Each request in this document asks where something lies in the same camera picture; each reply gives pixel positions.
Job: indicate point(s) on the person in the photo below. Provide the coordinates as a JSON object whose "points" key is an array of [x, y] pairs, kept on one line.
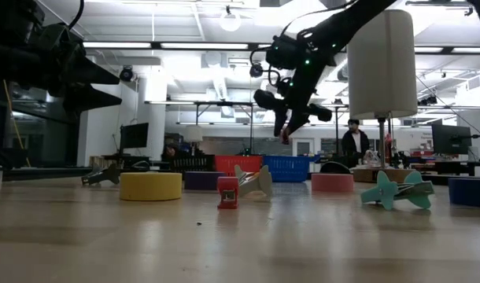
{"points": [[355, 143]]}

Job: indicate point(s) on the red plastic basket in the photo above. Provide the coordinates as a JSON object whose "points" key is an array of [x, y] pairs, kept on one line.
{"points": [[240, 164]]}

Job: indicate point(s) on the small red toy block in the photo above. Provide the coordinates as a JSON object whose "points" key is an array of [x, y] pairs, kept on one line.
{"points": [[228, 192]]}

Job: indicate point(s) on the black plastic basket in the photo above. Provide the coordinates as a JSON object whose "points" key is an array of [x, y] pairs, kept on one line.
{"points": [[193, 163]]}

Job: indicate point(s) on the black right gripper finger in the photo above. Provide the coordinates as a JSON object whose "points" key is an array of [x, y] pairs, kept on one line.
{"points": [[297, 123], [280, 120]]}

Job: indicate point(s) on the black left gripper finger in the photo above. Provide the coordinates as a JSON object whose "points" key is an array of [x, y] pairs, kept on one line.
{"points": [[90, 100], [94, 72]]}

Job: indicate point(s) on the pink tape roll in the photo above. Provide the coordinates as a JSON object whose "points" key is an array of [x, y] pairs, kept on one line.
{"points": [[332, 182]]}

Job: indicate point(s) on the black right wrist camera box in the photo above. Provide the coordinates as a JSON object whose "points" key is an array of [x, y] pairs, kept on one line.
{"points": [[282, 52]]}

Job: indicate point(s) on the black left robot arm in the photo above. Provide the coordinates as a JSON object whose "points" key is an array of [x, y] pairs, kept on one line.
{"points": [[12, 15]]}

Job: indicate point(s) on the white shade table lamp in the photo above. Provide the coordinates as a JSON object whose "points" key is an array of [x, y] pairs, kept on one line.
{"points": [[381, 63]]}

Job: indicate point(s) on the blue plastic basket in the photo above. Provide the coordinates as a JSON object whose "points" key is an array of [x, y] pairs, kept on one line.
{"points": [[289, 169]]}

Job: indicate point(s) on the small white background lamp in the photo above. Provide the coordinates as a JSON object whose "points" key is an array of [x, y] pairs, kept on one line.
{"points": [[193, 133]]}

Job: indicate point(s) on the black metal gantry frame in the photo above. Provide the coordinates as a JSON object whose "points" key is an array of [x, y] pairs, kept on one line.
{"points": [[224, 104]]}

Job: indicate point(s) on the blue tape roll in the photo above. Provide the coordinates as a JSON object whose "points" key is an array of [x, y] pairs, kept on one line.
{"points": [[204, 181], [472, 192]]}

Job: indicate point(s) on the black rounded chair back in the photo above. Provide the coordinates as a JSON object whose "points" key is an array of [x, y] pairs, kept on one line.
{"points": [[334, 168]]}

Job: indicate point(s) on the black ceiling speaker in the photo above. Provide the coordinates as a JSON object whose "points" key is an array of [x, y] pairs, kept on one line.
{"points": [[256, 70], [126, 74]]}

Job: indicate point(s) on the round white pendant light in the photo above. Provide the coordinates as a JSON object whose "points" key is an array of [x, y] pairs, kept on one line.
{"points": [[230, 20]]}

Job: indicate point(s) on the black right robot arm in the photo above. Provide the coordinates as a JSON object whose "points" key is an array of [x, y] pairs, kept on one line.
{"points": [[354, 19]]}

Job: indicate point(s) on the yellow tape roll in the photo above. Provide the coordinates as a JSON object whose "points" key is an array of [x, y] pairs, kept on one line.
{"points": [[150, 186]]}

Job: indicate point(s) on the black computer monitor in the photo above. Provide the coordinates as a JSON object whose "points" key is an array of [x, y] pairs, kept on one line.
{"points": [[134, 135], [450, 139]]}

